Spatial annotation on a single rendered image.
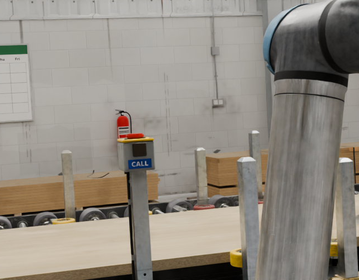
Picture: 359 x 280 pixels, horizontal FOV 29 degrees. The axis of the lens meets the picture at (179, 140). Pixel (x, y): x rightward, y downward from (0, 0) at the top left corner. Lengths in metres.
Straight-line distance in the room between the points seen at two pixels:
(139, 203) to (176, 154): 7.47
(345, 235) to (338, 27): 0.80
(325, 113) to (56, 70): 7.71
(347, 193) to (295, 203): 0.68
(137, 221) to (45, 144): 7.15
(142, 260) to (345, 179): 0.53
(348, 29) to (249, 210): 0.70
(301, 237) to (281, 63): 0.27
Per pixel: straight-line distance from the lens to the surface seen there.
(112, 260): 1.82
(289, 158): 1.06
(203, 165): 2.72
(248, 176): 1.61
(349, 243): 1.75
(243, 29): 9.36
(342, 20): 1.03
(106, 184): 7.50
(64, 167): 2.61
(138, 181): 1.54
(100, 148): 8.77
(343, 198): 1.72
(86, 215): 3.02
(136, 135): 1.53
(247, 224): 1.63
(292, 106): 1.07
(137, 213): 1.55
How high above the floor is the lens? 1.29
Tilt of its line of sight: 3 degrees down
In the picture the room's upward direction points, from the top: 3 degrees counter-clockwise
